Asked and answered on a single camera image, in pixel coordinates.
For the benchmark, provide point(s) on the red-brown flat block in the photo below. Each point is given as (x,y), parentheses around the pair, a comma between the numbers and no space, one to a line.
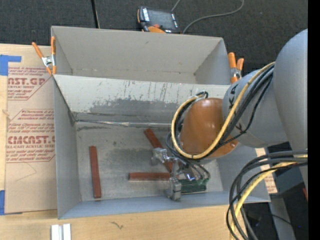
(153,140)
(95,171)
(148,176)

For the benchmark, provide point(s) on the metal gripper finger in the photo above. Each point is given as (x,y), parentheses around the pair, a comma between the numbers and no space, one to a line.
(159,155)
(175,187)

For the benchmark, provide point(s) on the grey metal bin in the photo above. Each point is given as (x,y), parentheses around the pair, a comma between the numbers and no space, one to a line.
(120,101)

